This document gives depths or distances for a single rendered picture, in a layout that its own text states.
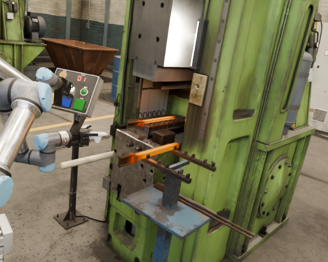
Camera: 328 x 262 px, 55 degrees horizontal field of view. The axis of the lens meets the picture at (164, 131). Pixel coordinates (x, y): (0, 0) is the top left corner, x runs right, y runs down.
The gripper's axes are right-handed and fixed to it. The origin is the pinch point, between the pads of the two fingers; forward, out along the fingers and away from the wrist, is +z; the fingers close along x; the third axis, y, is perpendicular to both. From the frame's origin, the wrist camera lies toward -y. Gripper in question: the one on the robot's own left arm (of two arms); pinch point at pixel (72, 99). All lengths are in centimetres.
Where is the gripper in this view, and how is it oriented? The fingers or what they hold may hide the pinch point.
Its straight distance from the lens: 209.7
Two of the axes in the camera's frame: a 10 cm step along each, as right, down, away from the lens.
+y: 2.8, -9.4, 1.9
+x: -9.4, -2.3, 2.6
